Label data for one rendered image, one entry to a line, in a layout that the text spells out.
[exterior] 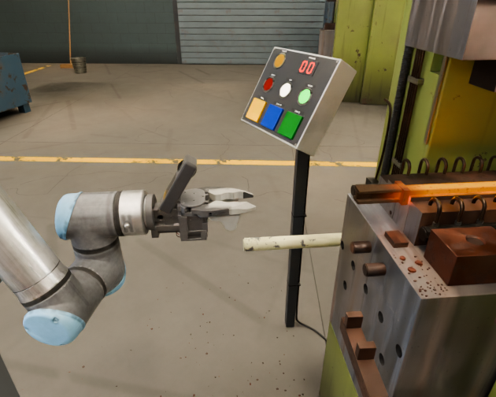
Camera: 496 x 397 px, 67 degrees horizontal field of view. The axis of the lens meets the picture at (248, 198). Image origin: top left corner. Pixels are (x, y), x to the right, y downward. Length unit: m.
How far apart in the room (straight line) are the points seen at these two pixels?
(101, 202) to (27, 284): 0.18
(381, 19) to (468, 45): 4.80
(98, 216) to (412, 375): 0.67
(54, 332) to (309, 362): 1.21
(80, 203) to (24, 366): 1.26
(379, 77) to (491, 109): 4.53
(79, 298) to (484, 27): 0.79
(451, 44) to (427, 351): 0.54
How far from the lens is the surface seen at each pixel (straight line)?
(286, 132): 1.17
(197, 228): 0.75
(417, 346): 0.80
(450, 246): 0.74
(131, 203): 0.74
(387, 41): 5.54
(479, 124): 1.11
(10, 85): 5.58
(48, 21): 9.80
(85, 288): 0.76
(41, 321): 0.73
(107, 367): 1.80
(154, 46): 9.01
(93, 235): 0.78
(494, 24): 0.72
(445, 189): 0.87
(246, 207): 0.72
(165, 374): 1.72
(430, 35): 0.80
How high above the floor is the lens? 1.36
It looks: 29 degrees down
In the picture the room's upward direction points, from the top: straight up
